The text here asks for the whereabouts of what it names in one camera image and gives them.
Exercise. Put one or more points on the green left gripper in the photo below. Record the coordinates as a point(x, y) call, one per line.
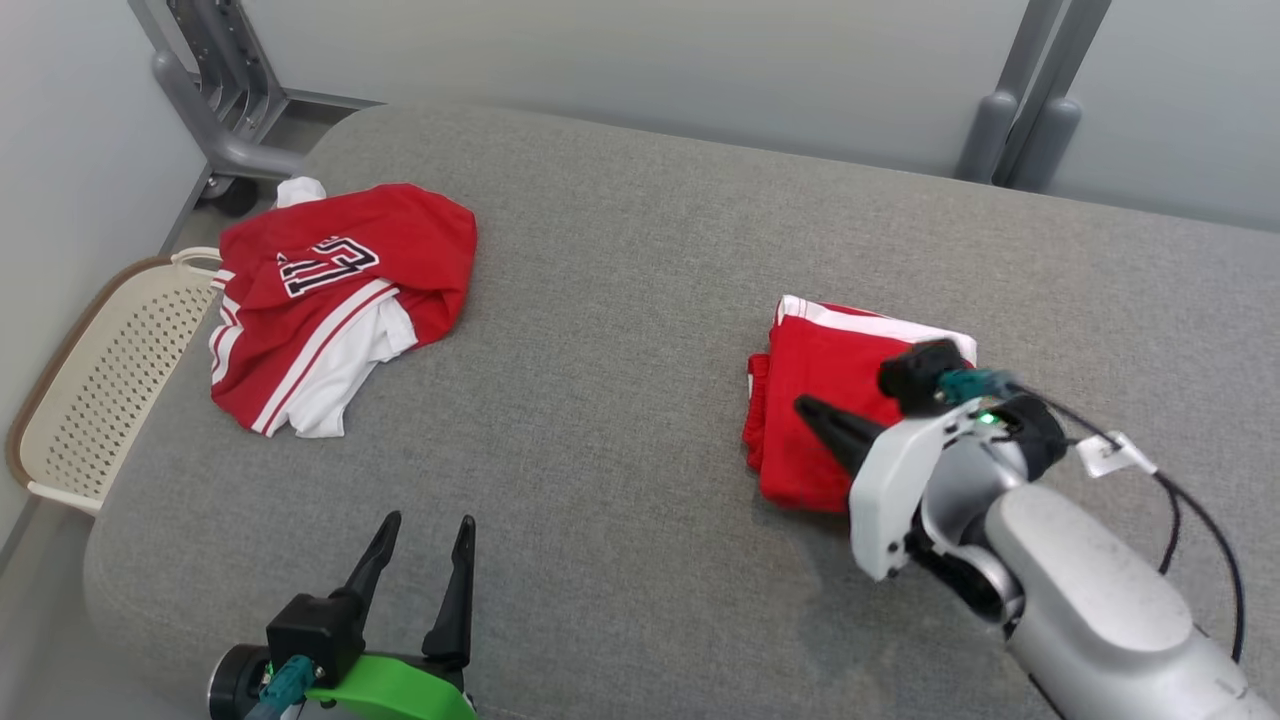
point(400, 690)

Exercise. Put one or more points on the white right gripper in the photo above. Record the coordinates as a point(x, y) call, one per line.
point(890, 490)

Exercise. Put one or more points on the red shorts with white stripe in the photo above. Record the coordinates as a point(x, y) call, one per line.
point(810, 400)

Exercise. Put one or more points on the red and white numbered jersey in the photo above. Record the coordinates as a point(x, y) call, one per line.
point(400, 240)

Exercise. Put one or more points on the cream perforated laundry basket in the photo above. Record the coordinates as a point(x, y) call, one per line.
point(110, 380)

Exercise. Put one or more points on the black caster wheel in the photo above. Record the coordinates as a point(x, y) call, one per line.
point(235, 195)

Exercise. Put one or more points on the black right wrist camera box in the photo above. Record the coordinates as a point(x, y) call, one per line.
point(915, 375)

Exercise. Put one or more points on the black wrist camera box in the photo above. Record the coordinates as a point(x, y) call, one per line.
point(315, 630)
point(915, 375)

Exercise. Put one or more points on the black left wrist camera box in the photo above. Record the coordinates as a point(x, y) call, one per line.
point(315, 630)

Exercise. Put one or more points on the grey metal wheeled frame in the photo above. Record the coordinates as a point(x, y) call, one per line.
point(225, 100)

